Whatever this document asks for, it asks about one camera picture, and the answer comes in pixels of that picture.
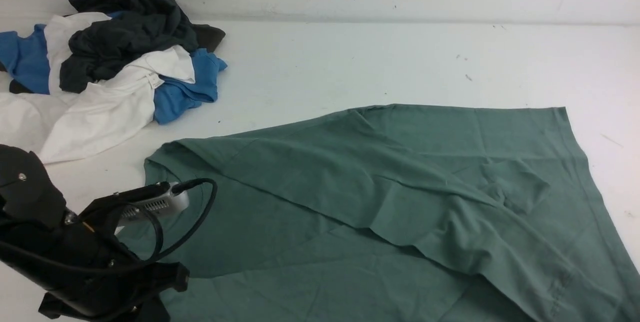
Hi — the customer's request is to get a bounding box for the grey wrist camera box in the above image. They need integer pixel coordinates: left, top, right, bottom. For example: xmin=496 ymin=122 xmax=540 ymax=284
xmin=118 ymin=181 xmax=190 ymax=227

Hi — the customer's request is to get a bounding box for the black camera cable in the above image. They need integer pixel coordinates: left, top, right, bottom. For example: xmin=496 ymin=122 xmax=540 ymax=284
xmin=0 ymin=178 xmax=219 ymax=277

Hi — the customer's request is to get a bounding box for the blue shirt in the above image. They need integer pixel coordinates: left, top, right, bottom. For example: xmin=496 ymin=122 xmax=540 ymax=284
xmin=0 ymin=11 xmax=228 ymax=126

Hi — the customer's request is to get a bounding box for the white shirt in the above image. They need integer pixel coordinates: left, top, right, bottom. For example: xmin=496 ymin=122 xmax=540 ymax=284
xmin=0 ymin=12 xmax=196 ymax=165

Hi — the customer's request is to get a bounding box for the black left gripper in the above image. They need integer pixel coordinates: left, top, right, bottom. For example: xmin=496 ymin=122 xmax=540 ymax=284
xmin=1 ymin=212 xmax=190 ymax=322

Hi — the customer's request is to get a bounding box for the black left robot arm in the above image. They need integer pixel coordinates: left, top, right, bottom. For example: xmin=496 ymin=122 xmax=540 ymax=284
xmin=1 ymin=145 xmax=189 ymax=322

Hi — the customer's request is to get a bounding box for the dark grey shirt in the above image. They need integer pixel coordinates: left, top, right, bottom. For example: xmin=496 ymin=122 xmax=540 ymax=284
xmin=9 ymin=0 xmax=227 ymax=95

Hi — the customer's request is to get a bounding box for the green long-sleeve top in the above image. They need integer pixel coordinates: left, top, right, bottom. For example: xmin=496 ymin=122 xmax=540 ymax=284
xmin=144 ymin=104 xmax=639 ymax=322

